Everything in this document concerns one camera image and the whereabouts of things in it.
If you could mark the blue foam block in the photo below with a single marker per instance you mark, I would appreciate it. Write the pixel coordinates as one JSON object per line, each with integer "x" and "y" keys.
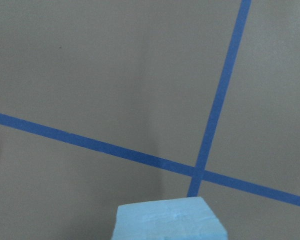
{"x": 188, "y": 218}

